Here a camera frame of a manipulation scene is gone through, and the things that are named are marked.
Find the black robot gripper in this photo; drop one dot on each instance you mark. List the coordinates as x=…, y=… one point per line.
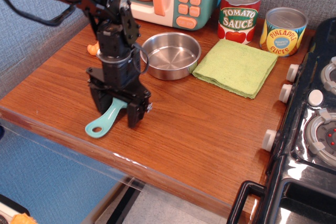
x=119, y=77

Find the teal dish brush white bristles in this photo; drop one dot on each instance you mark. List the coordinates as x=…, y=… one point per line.
x=101, y=126

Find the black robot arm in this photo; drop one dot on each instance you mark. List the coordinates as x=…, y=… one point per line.
x=116, y=31

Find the green folded cloth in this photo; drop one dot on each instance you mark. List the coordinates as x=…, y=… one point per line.
x=235, y=67

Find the orange toy croissant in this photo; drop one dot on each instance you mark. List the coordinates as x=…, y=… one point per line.
x=93, y=49

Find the small steel pan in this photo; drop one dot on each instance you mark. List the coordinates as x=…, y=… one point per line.
x=171, y=55

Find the orange plush object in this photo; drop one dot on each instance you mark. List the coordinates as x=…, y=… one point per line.
x=23, y=219

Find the grey stove knob lower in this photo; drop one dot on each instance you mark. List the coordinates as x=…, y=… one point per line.
x=268, y=140

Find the grey stove knob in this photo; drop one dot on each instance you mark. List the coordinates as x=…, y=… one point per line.
x=285, y=93
x=268, y=140
x=292, y=72

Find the tomato sauce can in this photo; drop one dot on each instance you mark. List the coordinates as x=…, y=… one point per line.
x=237, y=20

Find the grey stove knob middle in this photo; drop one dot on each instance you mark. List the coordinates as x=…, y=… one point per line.
x=285, y=93

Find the grey stove knob upper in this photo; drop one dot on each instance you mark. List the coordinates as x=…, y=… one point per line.
x=292, y=72

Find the pineapple slices can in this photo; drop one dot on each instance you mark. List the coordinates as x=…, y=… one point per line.
x=283, y=31

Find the black toy stove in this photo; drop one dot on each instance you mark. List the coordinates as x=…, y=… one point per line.
x=300, y=176

